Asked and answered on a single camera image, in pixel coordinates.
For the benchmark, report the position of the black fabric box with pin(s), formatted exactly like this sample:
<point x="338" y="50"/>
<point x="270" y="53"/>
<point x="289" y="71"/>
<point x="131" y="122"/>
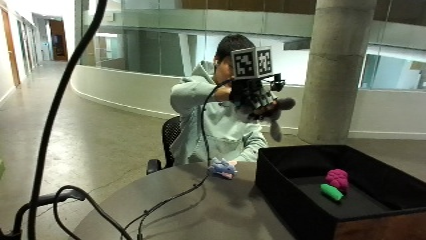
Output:
<point x="341" y="190"/>

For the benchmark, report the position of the black camera on glove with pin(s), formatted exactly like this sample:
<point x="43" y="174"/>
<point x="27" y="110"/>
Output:
<point x="277" y="82"/>

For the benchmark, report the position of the blue and pink soft toy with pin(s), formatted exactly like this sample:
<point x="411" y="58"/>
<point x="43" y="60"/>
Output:
<point x="222" y="168"/>

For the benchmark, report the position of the grey soft toy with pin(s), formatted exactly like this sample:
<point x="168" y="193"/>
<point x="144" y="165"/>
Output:
<point x="278" y="113"/>

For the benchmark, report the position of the pink raspberry toy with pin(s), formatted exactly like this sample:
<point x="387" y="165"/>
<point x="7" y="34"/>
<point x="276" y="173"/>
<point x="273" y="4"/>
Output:
<point x="337" y="179"/>

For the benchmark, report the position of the wooden door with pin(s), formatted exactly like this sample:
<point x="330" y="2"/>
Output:
<point x="11" y="46"/>

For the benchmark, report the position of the black office chair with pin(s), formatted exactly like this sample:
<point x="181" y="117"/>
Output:
<point x="166" y="146"/>

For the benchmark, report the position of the white marker cube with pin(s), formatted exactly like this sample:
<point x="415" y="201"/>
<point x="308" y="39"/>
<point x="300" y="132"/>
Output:
<point x="250" y="62"/>

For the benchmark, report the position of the green toy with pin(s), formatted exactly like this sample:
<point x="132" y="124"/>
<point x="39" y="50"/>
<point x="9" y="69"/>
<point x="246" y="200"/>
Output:
<point x="332" y="192"/>

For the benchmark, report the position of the person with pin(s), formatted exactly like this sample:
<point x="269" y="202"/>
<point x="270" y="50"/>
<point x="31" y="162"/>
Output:
<point x="213" y="123"/>

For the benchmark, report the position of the concrete pillar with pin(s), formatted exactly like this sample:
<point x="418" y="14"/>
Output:
<point x="333" y="70"/>

